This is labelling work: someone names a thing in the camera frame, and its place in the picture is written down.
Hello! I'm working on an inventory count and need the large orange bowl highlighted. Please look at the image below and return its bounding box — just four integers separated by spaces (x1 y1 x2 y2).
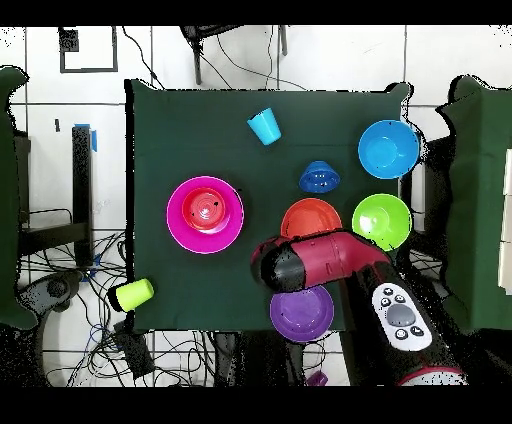
279 197 344 241

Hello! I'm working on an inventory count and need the small orange bowl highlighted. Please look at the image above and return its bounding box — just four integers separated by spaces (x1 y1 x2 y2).
181 187 227 231

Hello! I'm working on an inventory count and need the small dark blue bowl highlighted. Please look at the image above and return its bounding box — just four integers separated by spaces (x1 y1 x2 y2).
298 160 342 195

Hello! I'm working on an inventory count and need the pink bowl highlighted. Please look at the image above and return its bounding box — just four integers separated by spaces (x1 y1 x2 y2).
166 175 246 255

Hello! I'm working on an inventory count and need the light blue cup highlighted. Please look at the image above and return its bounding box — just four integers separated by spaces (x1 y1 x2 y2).
246 106 282 147

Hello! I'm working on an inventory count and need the dark green table cloth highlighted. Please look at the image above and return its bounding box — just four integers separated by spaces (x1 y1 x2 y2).
124 78 413 334

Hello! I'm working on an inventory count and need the purple bowl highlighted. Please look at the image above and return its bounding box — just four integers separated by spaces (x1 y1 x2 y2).
268 284 336 344

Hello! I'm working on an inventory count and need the lime green bowl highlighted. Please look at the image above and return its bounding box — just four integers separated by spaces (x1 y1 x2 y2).
351 193 413 253

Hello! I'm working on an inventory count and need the light blue bowl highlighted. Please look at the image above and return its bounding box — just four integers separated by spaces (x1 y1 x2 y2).
357 119 421 180

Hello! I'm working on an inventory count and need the lime green cup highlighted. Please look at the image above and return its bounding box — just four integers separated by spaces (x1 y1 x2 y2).
114 278 156 313

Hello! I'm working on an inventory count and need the black tripod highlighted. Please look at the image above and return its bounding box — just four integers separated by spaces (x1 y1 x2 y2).
179 25 289 86

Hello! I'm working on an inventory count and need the black power strip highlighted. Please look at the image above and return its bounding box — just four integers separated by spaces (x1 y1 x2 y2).
113 321 156 379

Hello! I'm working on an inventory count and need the black grey floor device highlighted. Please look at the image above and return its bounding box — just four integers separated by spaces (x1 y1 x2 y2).
17 271 83 317

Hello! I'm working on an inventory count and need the green cloth side table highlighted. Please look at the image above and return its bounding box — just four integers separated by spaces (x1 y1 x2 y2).
0 65 39 331
437 75 512 331

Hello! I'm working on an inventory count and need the tangle of cables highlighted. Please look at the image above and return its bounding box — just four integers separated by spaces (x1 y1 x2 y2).
19 231 217 387

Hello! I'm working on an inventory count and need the black metal frame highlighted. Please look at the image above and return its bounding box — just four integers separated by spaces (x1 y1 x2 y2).
17 124 97 269

